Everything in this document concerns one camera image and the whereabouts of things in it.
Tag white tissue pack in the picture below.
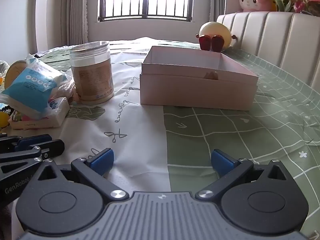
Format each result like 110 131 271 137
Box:
10 97 70 130

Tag pink leafy plant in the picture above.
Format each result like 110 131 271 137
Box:
287 0 320 15

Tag pink cardboard box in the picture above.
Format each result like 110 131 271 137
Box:
139 46 259 112

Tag barred window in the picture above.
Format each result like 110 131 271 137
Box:
97 0 195 23

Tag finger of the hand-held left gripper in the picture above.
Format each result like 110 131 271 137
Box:
0 134 53 152
0 139 65 180

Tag blue white wipes pack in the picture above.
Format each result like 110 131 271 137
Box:
0 55 67 119

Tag green printed bed sheet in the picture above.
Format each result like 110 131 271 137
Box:
0 37 320 240

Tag round beige pouch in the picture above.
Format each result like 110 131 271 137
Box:
5 59 28 85

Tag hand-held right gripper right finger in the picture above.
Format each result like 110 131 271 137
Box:
196 149 290 202

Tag clear plastic jar beige label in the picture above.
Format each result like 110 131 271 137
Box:
69 41 115 105

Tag yellow plush toy red feet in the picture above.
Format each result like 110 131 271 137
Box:
195 21 238 53

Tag clear cotton swab pack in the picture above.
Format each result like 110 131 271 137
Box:
50 71 75 103

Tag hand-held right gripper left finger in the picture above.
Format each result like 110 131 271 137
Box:
37 148 129 203

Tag beige padded headboard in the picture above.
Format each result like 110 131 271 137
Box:
216 11 320 90

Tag grey pleated curtain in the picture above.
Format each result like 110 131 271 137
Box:
36 0 100 53
194 0 227 43

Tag yellow round toy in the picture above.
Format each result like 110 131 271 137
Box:
0 111 10 128

